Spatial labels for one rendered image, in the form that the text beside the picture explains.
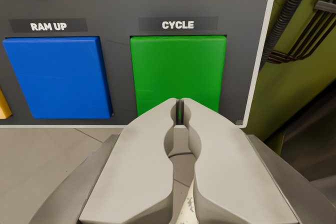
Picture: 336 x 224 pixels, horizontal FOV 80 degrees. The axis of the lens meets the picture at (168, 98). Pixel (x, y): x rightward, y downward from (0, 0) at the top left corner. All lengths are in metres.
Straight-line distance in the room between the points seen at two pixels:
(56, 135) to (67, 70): 1.24
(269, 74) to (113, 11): 0.47
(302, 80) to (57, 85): 0.52
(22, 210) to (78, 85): 1.22
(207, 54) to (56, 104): 0.14
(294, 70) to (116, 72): 0.46
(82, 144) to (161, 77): 1.18
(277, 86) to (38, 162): 1.26
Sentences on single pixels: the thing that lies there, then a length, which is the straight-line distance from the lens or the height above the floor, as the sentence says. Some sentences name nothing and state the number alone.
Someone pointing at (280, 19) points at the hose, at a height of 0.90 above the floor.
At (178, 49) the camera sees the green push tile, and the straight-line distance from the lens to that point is 0.16.
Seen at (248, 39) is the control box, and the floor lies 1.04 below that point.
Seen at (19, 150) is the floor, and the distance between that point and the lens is 1.50.
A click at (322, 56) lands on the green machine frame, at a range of 0.53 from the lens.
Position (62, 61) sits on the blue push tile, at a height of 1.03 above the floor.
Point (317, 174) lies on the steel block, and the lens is 0.56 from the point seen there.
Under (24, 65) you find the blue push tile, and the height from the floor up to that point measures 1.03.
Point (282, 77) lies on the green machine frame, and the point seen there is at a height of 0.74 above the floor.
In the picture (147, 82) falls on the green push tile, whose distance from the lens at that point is 0.17.
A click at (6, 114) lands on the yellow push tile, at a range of 0.25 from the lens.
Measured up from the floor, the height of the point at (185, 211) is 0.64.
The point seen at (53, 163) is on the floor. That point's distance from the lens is 1.36.
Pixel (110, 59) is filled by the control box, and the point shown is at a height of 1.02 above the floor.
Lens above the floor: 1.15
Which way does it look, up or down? 59 degrees down
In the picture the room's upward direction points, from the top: 3 degrees counter-clockwise
